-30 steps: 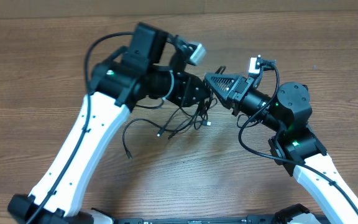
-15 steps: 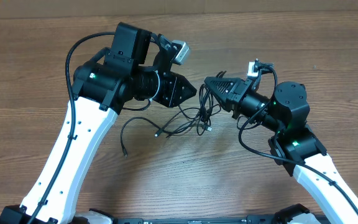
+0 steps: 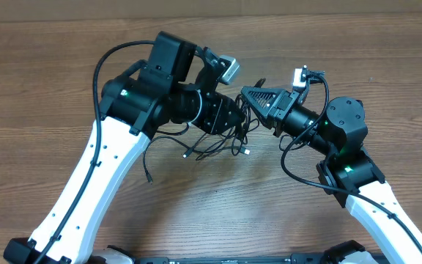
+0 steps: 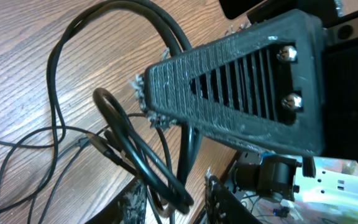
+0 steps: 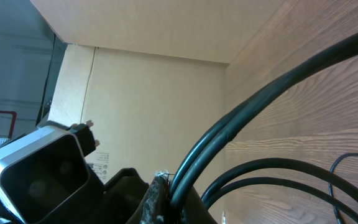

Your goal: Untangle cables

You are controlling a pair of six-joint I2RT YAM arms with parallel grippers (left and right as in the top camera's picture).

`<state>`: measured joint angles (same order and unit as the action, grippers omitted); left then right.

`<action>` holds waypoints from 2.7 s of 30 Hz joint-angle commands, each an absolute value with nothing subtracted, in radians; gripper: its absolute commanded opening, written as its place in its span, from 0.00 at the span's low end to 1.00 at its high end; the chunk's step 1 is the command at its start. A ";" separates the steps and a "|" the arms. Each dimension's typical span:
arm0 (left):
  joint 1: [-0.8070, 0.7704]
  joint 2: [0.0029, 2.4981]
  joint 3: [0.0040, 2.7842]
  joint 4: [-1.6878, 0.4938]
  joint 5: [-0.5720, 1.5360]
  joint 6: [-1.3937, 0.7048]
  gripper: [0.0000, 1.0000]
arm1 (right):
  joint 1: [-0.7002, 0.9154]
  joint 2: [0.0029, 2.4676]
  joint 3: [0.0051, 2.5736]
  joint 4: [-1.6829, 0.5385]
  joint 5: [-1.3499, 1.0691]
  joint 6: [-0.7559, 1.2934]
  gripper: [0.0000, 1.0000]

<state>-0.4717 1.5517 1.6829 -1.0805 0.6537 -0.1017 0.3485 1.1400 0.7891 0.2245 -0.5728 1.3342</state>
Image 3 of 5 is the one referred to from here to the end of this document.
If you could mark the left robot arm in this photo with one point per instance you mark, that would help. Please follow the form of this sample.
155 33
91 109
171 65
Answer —
177 83

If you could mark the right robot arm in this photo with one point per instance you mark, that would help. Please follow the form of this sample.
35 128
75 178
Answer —
347 171

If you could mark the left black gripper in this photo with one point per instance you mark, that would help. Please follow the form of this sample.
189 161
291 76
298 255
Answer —
206 113

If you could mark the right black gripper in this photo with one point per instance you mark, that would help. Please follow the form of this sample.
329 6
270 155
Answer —
282 110

